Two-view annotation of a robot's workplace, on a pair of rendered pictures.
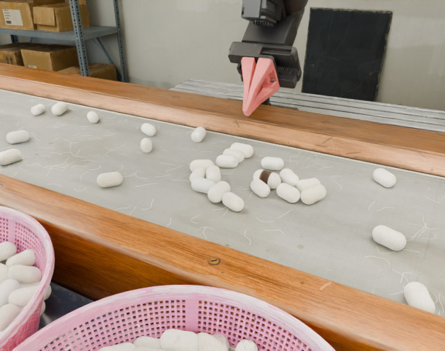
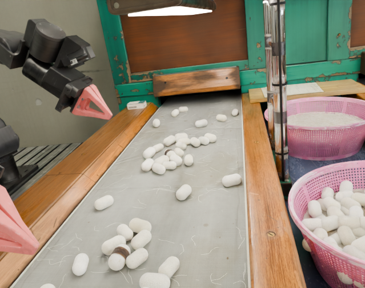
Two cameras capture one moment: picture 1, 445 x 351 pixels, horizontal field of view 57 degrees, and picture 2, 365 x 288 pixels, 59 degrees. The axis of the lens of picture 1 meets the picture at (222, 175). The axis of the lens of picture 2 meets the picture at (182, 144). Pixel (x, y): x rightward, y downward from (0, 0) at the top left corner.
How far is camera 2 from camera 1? 0.56 m
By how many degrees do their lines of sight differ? 93
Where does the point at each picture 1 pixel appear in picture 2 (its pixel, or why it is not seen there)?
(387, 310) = (255, 178)
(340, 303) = (263, 188)
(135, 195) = not seen: outside the picture
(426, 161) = (78, 188)
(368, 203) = (135, 209)
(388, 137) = (41, 200)
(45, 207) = not seen: outside the picture
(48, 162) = not seen: outside the picture
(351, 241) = (187, 208)
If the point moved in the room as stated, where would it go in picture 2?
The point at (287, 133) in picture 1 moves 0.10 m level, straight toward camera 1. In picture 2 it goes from (4, 266) to (81, 251)
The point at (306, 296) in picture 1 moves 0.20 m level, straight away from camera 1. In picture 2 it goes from (268, 196) to (135, 216)
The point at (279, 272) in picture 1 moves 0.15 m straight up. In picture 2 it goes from (257, 208) to (251, 105)
